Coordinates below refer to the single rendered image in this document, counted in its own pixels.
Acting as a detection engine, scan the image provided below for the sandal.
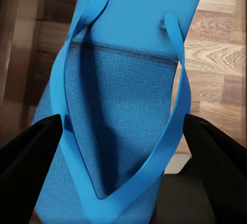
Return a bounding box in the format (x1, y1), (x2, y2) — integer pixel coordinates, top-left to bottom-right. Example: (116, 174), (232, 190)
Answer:
(32, 0), (200, 224)

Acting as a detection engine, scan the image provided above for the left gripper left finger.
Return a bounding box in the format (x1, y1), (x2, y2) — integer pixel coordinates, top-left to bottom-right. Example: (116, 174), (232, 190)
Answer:
(0, 114), (63, 224)

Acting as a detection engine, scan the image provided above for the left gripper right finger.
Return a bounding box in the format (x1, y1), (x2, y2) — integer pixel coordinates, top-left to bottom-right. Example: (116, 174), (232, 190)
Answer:
(183, 114), (247, 224)

